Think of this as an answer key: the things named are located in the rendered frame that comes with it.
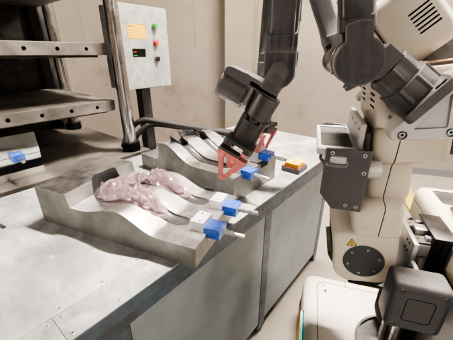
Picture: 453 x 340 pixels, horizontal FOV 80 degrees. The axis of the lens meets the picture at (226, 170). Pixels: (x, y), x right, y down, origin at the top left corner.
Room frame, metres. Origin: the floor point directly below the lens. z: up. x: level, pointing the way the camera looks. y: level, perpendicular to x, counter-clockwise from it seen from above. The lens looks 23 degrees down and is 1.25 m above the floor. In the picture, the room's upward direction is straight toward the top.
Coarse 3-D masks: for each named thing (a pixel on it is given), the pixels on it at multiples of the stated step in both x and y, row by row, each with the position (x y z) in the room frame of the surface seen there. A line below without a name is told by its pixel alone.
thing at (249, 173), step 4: (248, 164) 0.83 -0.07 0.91; (244, 168) 0.81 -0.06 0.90; (248, 168) 0.81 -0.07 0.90; (252, 168) 0.81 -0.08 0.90; (256, 168) 0.81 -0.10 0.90; (236, 172) 0.81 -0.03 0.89; (240, 172) 0.80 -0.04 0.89; (244, 172) 0.79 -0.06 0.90; (248, 172) 0.78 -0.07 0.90; (252, 172) 0.78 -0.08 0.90; (256, 172) 0.80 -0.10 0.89; (244, 176) 0.79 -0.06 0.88; (248, 176) 0.78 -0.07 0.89; (252, 176) 0.78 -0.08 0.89; (256, 176) 0.78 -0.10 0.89; (260, 176) 0.77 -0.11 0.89; (264, 176) 0.77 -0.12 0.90; (268, 180) 0.75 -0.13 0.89
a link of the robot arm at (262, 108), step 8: (248, 88) 0.55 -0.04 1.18; (256, 88) 0.55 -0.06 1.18; (248, 96) 0.58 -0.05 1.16; (256, 96) 0.54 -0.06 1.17; (264, 96) 0.53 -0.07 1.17; (272, 96) 0.55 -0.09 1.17; (248, 104) 0.56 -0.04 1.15; (256, 104) 0.54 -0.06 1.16; (264, 104) 0.53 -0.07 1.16; (272, 104) 0.53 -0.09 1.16; (248, 112) 0.55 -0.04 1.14; (256, 112) 0.54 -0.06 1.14; (264, 112) 0.53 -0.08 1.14; (272, 112) 0.54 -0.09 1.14; (256, 120) 0.54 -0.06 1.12; (264, 120) 0.54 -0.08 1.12
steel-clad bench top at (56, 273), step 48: (288, 144) 1.38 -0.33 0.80; (0, 240) 0.57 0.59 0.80; (48, 240) 0.57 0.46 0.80; (96, 240) 0.57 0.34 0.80; (0, 288) 0.42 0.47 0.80; (48, 288) 0.42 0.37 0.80; (96, 288) 0.42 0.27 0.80; (144, 288) 0.42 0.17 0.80; (0, 336) 0.31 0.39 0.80; (48, 336) 0.31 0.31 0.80
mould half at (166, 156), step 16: (160, 144) 0.99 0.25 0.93; (176, 144) 0.98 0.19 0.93; (192, 144) 1.01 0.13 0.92; (144, 160) 1.07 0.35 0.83; (160, 160) 0.99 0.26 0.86; (176, 160) 0.93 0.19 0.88; (192, 160) 0.92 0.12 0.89; (224, 160) 0.93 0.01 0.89; (272, 160) 0.94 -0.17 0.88; (192, 176) 0.88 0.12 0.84; (208, 176) 0.83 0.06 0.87; (240, 176) 0.79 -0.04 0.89; (272, 176) 0.95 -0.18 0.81; (224, 192) 0.78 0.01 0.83; (240, 192) 0.79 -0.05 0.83
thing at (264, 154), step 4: (264, 148) 0.92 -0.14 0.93; (260, 152) 0.89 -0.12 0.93; (264, 152) 0.88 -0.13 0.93; (268, 152) 0.88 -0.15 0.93; (272, 152) 0.89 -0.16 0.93; (252, 156) 0.90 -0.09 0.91; (256, 156) 0.89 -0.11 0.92; (260, 156) 0.88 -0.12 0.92; (264, 156) 0.87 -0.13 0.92; (268, 156) 0.87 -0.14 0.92; (272, 156) 0.87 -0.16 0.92; (276, 156) 0.87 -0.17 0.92; (252, 160) 0.90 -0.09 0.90; (256, 160) 0.89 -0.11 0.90; (260, 160) 0.90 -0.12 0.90; (264, 160) 0.87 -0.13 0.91; (268, 160) 0.87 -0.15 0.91; (280, 160) 0.85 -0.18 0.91; (284, 160) 0.84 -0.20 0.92
